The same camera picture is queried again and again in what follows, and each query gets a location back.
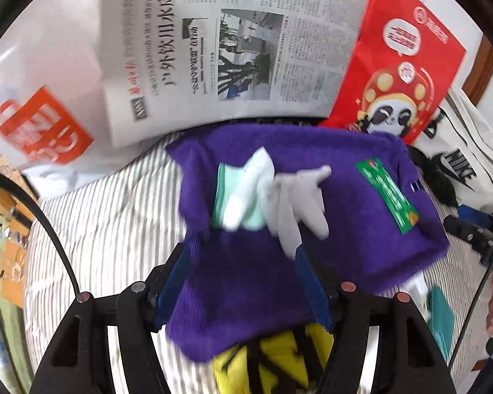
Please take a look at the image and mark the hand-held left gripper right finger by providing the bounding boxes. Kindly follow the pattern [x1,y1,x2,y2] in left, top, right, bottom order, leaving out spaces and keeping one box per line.
[294,247,458,394]

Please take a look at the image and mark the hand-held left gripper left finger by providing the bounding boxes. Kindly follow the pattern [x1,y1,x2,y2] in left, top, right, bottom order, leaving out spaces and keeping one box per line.
[31,243,193,394]

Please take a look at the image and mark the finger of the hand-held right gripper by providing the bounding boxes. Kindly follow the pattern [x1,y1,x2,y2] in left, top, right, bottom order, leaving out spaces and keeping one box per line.
[443,205,493,253]

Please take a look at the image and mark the purple towel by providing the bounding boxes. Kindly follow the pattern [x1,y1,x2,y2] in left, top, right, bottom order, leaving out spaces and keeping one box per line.
[164,122,450,364]

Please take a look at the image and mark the yellow cloth with black print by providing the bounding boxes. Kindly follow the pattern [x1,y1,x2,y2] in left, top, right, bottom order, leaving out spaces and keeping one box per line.
[211,323,334,394]

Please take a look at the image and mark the pale grey glove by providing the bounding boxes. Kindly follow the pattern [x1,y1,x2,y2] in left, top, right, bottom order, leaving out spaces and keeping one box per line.
[266,165,334,262]

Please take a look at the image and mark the teal ribbed cloth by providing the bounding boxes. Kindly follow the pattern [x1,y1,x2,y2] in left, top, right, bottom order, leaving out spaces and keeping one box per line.
[428,286,457,359]

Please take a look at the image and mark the white cloth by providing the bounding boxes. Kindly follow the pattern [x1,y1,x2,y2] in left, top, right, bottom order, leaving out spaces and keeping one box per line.
[223,147,277,231]

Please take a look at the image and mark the light green packet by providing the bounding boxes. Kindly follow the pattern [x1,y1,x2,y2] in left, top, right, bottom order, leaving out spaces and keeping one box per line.
[213,163,269,231]

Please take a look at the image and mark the white bag with black logo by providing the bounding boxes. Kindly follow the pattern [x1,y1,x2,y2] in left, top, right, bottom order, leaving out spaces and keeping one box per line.
[411,84,493,210]

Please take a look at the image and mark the striped bed sheet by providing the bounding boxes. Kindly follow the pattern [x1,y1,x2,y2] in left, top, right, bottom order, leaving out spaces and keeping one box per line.
[22,131,493,394]

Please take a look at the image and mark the wooden cabinet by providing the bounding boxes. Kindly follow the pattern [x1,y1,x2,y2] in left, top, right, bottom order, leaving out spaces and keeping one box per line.
[0,148,39,310]

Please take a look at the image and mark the red bag with panda print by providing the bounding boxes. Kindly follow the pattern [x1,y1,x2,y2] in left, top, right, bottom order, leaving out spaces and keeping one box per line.
[318,0,468,146]

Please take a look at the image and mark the white bag with orange print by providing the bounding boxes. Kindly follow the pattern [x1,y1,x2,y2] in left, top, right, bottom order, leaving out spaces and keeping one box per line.
[0,16,126,198]

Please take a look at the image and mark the newspaper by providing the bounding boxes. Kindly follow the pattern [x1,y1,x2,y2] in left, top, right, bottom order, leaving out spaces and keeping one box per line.
[96,0,372,148]

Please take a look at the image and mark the black cable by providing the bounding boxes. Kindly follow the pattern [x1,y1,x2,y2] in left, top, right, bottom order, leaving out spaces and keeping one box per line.
[447,219,493,372]
[0,167,82,294]

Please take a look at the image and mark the brown wooden frame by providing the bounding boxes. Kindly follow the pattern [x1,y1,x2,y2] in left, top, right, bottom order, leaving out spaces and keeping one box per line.
[463,33,493,105]

